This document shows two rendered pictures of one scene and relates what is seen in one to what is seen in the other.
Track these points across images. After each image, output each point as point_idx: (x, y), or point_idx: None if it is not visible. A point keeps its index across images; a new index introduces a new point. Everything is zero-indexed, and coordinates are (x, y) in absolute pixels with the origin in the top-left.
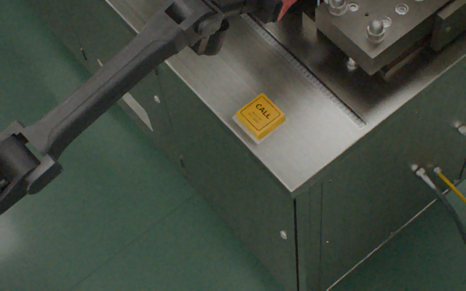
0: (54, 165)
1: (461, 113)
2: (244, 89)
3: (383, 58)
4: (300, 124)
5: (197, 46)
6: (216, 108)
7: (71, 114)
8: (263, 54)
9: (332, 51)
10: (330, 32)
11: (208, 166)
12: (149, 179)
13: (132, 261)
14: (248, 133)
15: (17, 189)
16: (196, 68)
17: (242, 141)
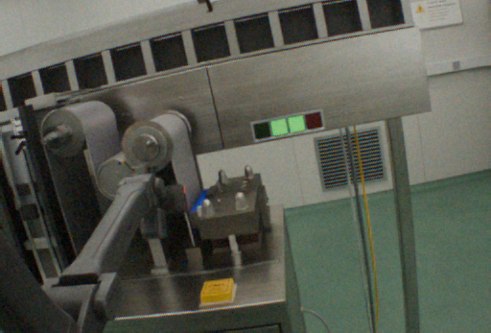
0: (116, 276)
1: (296, 293)
2: (189, 295)
3: (256, 216)
4: (245, 281)
5: (153, 225)
6: (182, 310)
7: (102, 244)
8: (182, 279)
9: (220, 257)
10: (216, 227)
11: None
12: None
13: None
14: (220, 302)
15: (92, 317)
16: (145, 307)
17: (221, 308)
